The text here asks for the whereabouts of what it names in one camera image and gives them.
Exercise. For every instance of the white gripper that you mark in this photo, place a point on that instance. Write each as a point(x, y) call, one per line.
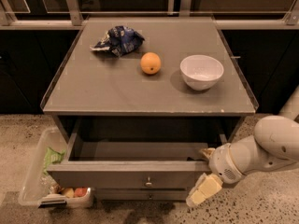
point(221, 163)

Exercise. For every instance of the grey top drawer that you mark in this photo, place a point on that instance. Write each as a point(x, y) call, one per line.
point(137, 153)

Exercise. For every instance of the grey drawer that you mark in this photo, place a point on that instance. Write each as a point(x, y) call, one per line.
point(141, 194)
point(137, 153)

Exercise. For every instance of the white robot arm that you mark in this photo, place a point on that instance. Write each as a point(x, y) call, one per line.
point(273, 146)

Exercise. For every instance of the grey bottom drawer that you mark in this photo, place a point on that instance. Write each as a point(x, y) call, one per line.
point(141, 194)

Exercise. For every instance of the grey drawer cabinet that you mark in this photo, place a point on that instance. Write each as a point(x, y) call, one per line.
point(96, 84)

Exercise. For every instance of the white ceramic bowl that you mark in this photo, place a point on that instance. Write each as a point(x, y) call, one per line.
point(201, 72)

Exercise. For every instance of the orange fruit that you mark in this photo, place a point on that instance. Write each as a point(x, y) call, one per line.
point(150, 63)

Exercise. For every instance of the red apple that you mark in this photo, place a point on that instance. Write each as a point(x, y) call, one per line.
point(80, 192)

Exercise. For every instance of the yellow fruit in bin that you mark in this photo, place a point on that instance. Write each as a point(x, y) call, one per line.
point(68, 192)

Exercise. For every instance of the crumpled blue chip bag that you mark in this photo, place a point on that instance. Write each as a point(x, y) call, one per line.
point(119, 40)

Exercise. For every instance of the green snack bag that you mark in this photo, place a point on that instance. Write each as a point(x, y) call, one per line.
point(52, 157)

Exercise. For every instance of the clear plastic bin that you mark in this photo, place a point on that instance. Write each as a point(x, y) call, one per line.
point(43, 191)

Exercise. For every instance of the metal railing frame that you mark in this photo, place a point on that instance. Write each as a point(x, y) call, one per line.
point(227, 14)

